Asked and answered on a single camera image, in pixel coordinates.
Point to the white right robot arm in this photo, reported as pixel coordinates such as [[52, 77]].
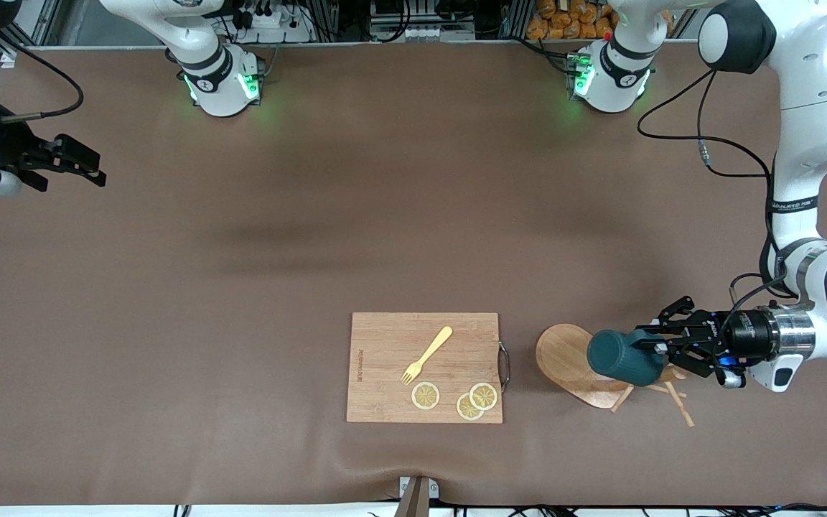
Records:
[[205, 72]]

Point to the teal mug yellow inside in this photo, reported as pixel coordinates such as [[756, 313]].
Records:
[[622, 359]]

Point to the white power strip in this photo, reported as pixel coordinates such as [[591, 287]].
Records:
[[270, 25]]

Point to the orange snack packs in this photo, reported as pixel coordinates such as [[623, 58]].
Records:
[[571, 21]]

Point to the bamboo cutting board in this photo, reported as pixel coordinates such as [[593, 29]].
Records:
[[385, 352]]

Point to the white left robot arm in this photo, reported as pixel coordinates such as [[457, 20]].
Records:
[[815, 108]]

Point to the metal table edge bracket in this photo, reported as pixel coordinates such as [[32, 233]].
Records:
[[417, 495]]

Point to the yellow plastic fork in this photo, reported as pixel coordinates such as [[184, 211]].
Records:
[[429, 353]]

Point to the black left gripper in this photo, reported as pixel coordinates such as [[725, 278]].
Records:
[[746, 334]]

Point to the wooden mug tree rack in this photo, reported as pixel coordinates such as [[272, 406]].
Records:
[[564, 359]]

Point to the lemon slice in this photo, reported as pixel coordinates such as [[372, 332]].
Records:
[[465, 411], [426, 396], [484, 396]]

